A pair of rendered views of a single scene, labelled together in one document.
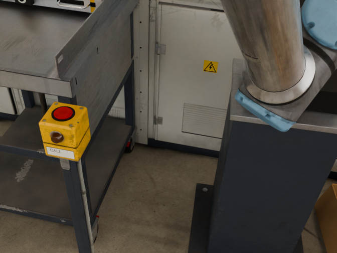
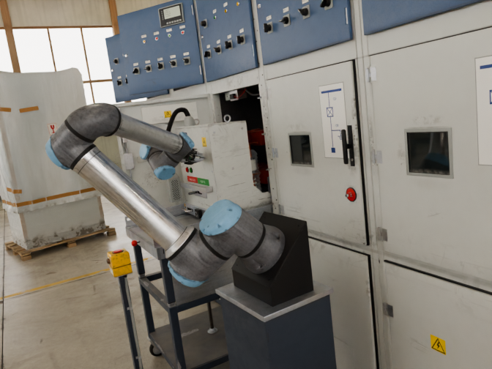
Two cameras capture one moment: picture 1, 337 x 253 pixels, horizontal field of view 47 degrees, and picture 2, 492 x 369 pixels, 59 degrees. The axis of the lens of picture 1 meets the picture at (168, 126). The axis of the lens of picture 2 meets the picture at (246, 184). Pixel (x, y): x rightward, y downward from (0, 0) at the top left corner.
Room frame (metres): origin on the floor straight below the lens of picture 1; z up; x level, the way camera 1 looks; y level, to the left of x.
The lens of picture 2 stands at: (-0.03, -1.59, 1.43)
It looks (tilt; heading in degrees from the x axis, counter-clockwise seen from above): 9 degrees down; 52
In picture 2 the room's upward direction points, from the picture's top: 7 degrees counter-clockwise
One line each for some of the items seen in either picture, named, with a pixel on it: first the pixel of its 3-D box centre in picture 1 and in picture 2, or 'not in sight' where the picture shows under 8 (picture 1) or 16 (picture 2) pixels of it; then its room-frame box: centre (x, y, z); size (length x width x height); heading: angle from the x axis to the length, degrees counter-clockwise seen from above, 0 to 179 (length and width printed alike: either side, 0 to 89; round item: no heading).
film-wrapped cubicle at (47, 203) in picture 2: not in sight; (45, 159); (1.47, 4.58, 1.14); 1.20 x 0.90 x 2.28; 2
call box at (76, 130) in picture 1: (66, 131); (119, 262); (0.63, 0.23, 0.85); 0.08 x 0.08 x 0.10; 80
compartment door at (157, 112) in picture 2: not in sight; (170, 156); (1.34, 0.92, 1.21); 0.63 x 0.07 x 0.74; 158
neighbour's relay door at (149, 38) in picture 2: not in sight; (157, 48); (1.47, 1.11, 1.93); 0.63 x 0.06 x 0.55; 114
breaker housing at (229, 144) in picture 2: not in sight; (235, 161); (1.51, 0.46, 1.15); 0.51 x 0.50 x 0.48; 170
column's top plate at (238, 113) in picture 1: (287, 92); (271, 291); (0.99, -0.36, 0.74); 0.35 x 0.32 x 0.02; 84
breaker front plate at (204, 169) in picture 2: not in sight; (195, 169); (1.26, 0.51, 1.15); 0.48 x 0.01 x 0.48; 80
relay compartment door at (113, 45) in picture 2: not in sight; (135, 64); (1.62, 1.81, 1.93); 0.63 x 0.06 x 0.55; 108
